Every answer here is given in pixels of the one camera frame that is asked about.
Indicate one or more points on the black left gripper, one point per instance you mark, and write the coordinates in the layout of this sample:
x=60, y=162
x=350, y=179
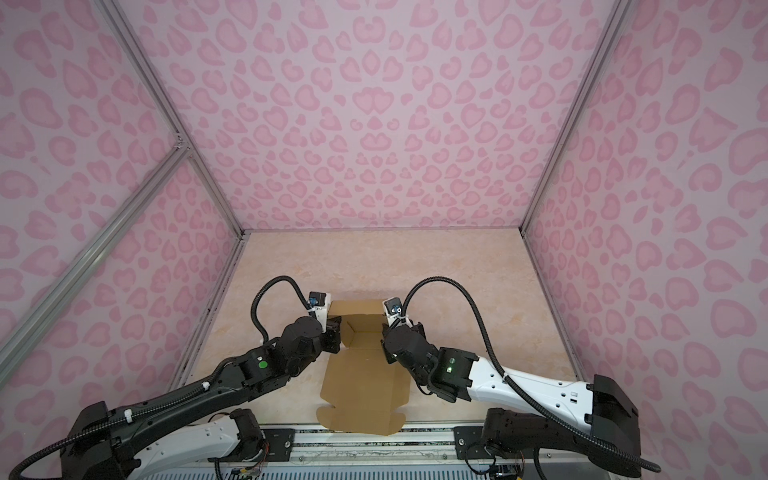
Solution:
x=334, y=328

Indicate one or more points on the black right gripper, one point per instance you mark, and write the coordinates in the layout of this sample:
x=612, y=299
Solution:
x=390, y=356

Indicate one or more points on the brown cardboard box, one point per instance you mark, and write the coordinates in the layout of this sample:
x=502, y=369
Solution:
x=362, y=391

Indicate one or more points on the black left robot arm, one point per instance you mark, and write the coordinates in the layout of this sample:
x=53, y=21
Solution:
x=109, y=440

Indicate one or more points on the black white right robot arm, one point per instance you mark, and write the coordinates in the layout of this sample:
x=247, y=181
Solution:
x=596, y=419

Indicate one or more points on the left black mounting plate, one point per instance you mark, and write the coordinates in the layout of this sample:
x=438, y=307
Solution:
x=270, y=445

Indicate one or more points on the black mounting plate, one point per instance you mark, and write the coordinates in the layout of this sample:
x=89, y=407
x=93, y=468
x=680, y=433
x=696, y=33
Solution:
x=270, y=445
x=469, y=444

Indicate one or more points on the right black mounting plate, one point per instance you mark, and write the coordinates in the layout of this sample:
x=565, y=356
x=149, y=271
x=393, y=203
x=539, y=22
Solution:
x=469, y=444

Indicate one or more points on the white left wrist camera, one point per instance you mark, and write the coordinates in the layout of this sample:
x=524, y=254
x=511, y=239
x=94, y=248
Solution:
x=319, y=305

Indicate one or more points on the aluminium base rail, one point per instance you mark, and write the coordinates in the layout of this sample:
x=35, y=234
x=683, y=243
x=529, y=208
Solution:
x=419, y=451

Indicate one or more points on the left aluminium frame strut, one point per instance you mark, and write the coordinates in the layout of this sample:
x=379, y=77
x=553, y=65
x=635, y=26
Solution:
x=40, y=318

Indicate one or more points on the back left aluminium post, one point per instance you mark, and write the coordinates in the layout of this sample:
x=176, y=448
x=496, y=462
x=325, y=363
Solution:
x=129, y=42

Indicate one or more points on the aluminium post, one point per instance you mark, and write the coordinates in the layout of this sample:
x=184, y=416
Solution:
x=129, y=42
x=620, y=15

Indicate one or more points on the back right aluminium post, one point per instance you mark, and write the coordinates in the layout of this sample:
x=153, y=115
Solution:
x=620, y=15

